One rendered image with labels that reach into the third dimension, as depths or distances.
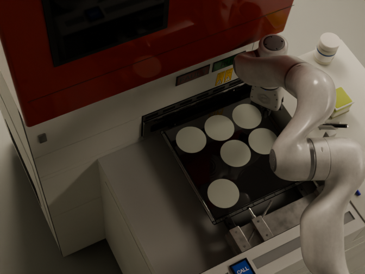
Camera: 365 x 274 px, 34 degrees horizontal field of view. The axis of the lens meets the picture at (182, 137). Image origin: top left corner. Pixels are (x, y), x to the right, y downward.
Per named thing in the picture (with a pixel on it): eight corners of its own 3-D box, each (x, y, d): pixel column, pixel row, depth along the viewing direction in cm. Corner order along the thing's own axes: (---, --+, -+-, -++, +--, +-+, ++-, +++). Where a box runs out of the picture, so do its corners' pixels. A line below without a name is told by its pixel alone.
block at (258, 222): (249, 223, 184) (251, 219, 181) (258, 218, 185) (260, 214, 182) (263, 244, 181) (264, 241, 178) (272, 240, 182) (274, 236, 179)
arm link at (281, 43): (258, 87, 176) (288, 81, 176) (260, 56, 165) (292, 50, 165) (250, 66, 180) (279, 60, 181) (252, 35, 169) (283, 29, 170)
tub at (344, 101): (317, 104, 198) (323, 92, 192) (335, 96, 201) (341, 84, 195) (330, 121, 195) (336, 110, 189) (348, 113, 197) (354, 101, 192)
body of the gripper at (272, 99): (249, 80, 180) (247, 102, 189) (279, 92, 177) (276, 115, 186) (260, 63, 184) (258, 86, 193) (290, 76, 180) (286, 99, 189)
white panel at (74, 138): (37, 175, 193) (17, 108, 159) (249, 89, 217) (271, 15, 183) (41, 183, 192) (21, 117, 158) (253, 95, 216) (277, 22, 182)
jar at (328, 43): (308, 53, 209) (316, 36, 201) (325, 47, 211) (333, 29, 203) (320, 68, 206) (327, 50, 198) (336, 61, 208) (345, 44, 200)
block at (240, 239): (227, 233, 182) (228, 229, 179) (237, 229, 183) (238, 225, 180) (240, 256, 178) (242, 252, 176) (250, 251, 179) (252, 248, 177)
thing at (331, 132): (310, 136, 192) (321, 114, 180) (320, 132, 193) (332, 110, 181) (321, 151, 189) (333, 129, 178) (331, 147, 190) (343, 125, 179)
